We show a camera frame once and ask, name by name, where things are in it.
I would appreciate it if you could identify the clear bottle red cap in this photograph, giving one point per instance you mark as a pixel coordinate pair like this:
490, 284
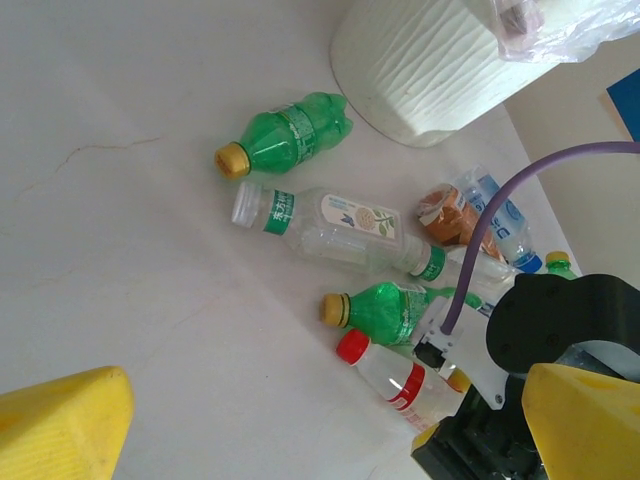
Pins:
390, 380

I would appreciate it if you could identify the clear bottle flower label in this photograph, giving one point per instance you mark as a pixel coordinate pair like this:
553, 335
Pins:
325, 225

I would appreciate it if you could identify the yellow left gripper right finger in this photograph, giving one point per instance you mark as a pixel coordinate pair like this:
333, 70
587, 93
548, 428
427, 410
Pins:
585, 430

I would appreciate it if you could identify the clear plastic bin liner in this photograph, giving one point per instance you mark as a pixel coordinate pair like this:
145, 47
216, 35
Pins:
565, 30

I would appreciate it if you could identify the green soda bottle yellow cap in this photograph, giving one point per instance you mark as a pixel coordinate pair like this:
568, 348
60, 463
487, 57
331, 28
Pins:
290, 135
385, 312
559, 262

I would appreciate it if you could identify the brown-label plastic bottle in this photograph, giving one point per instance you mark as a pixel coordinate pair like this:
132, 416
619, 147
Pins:
450, 222

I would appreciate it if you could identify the blue-white label bottle blue cap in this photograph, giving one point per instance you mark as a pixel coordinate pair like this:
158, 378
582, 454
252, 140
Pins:
515, 225

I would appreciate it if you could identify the white ribbed waste bin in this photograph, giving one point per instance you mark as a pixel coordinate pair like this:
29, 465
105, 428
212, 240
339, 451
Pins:
425, 75

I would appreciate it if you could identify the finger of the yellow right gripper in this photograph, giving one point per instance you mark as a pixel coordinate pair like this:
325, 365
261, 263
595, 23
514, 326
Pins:
458, 381
440, 450

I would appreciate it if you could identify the clear bottle green neck label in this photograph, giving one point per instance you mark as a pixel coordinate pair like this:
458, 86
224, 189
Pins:
432, 262

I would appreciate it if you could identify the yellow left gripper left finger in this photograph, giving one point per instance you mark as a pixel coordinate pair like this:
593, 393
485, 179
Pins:
60, 430

